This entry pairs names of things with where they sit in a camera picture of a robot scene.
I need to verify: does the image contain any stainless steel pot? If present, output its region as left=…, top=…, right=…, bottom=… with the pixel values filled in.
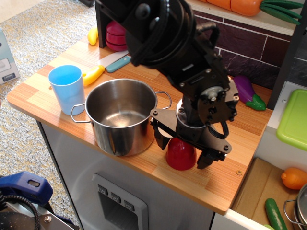
left=82, top=79, right=158, bottom=157

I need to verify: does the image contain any green plastic cutting board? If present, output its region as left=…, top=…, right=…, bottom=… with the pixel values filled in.
left=276, top=89, right=307, bottom=151

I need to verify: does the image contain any light blue plastic cup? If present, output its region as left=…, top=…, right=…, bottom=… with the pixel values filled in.
left=48, top=65, right=85, bottom=115

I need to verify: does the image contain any blue clamp tool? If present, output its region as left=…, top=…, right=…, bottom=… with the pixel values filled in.
left=0, top=171, right=53, bottom=206

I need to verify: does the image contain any black coiled cable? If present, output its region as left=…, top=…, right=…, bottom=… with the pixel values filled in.
left=0, top=195, right=40, bottom=230

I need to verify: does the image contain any teal-handled toy fork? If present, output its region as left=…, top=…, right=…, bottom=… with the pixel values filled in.
left=106, top=55, right=131, bottom=73

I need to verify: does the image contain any purple toy eggplant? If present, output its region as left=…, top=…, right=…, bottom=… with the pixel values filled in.
left=233, top=75, right=266, bottom=111

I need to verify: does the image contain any yellow-handled toy knife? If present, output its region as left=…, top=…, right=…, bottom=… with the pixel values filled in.
left=82, top=50, right=128, bottom=86

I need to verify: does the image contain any grey toy oven panel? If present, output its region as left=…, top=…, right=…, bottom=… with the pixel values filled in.
left=92, top=173, right=149, bottom=230

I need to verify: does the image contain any orange toy fruit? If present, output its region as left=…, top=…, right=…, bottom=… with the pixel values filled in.
left=281, top=168, right=307, bottom=190

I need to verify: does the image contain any orange toy carrot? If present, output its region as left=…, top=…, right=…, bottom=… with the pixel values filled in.
left=204, top=0, right=303, bottom=25

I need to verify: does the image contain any yellow toy banana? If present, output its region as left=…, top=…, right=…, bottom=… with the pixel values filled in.
left=87, top=26, right=98, bottom=46

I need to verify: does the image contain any brown cardboard box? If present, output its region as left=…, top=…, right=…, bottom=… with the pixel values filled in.
left=232, top=158, right=298, bottom=230

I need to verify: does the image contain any green toy cucumber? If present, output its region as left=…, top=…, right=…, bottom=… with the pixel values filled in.
left=265, top=198, right=288, bottom=230

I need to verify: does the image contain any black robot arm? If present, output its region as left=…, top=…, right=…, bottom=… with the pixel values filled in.
left=95, top=0, right=239, bottom=169

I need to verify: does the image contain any red wooden toy radish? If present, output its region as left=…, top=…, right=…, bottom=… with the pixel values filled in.
left=106, top=21, right=127, bottom=51

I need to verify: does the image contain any small steel pot with lid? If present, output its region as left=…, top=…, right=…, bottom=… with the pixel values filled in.
left=283, top=184, right=307, bottom=230

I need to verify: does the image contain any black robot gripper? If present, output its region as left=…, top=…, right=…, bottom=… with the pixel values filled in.
left=150, top=101, right=232, bottom=169

